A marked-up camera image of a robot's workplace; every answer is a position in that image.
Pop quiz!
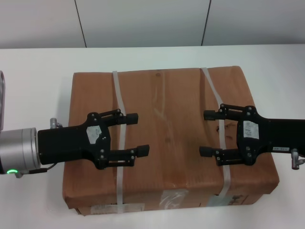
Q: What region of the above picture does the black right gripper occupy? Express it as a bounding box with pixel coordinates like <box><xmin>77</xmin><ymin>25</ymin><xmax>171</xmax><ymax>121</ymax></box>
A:
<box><xmin>199</xmin><ymin>103</ymin><xmax>305</xmax><ymax>167</ymax></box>

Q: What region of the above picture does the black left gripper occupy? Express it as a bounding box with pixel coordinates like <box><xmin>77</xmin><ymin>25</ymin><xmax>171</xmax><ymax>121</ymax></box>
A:
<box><xmin>37</xmin><ymin>109</ymin><xmax>150</xmax><ymax>171</ymax></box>

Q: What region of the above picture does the brown cardboard box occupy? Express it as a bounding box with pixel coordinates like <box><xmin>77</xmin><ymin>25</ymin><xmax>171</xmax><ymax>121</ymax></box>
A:
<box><xmin>61</xmin><ymin>65</ymin><xmax>280</xmax><ymax>217</ymax></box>

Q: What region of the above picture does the white plastic packing strap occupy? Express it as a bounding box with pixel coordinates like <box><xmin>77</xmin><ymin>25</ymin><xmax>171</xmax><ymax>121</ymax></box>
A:
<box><xmin>200</xmin><ymin>67</ymin><xmax>233</xmax><ymax>199</ymax></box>
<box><xmin>111</xmin><ymin>70</ymin><xmax>127</xmax><ymax>212</ymax></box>

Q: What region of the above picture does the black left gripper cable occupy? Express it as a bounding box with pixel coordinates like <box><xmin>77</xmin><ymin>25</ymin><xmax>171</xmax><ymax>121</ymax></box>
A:
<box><xmin>14</xmin><ymin>117</ymin><xmax>63</xmax><ymax>178</ymax></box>

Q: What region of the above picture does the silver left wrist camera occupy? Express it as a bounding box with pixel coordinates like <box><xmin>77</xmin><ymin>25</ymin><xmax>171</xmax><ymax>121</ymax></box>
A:
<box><xmin>0</xmin><ymin>70</ymin><xmax>7</xmax><ymax>131</ymax></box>

